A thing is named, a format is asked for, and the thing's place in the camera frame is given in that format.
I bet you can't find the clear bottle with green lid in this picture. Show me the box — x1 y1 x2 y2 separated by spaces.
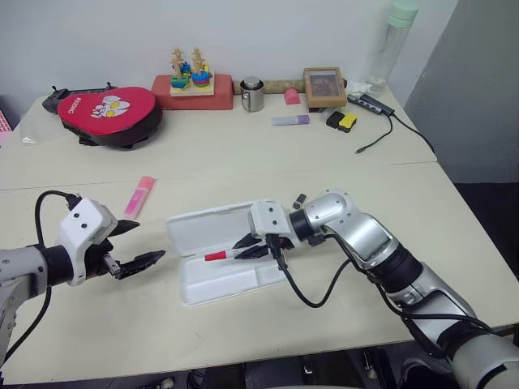
363 0 420 99

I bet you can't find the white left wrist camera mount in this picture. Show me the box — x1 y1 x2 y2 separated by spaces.
58 198 119 287

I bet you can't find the purple and white marker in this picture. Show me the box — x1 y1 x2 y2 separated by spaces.
271 113 311 128

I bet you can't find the pink highlighter marker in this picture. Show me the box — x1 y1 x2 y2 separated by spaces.
122 175 157 217

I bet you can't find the grey usb hub with cable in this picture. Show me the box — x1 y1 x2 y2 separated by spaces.
346 93 435 156

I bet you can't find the crumpled white tissue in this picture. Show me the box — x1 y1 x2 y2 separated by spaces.
345 79 373 96

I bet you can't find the wooden colourful stacking toy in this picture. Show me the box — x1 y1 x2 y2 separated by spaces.
169 45 217 98

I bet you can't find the yellow and black eraser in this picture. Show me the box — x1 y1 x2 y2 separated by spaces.
337 113 359 135

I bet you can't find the wooden picture frame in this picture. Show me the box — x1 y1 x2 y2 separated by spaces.
302 66 350 110

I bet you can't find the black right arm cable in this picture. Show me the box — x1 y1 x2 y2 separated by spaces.
265 233 354 309

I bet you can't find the stainless steel mug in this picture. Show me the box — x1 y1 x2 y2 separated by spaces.
239 75 266 113

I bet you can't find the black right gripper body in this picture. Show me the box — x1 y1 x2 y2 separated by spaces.
258 233 296 252

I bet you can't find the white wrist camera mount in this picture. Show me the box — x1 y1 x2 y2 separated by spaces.
58 198 119 287
247 199 303 250

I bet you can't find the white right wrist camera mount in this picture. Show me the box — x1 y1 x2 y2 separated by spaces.
247 199 303 250

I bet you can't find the long wooden roller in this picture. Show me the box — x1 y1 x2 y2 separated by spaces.
231 78 350 96

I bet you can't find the red marker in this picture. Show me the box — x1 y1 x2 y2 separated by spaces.
204 249 245 263

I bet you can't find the pink basket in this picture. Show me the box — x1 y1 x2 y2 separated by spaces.
0 94 15 147

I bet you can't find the black eraser block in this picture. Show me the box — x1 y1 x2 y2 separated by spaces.
324 110 346 130

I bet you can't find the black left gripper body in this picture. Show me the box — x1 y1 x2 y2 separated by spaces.
83 238 122 281

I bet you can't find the red rectangular box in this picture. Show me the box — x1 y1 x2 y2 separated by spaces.
151 73 235 112

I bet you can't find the white plastic pencil case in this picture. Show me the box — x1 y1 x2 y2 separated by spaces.
166 199 294 308

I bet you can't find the red heart-shaped pad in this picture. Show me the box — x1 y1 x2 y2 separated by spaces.
56 85 165 152

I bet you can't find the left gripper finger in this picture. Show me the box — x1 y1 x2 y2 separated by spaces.
117 250 167 280
114 219 141 240

